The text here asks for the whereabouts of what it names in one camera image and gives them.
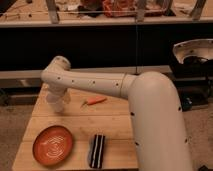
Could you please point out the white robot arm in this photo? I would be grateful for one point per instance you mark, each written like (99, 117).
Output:
(159, 131)

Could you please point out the wooden table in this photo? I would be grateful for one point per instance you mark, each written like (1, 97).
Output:
(110, 118)

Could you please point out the orange ribbed plate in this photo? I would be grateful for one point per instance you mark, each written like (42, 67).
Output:
(52, 145)

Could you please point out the orange toy carrot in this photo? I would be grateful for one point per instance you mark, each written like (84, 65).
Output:
(93, 100)

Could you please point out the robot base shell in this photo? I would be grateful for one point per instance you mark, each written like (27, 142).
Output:
(197, 47)

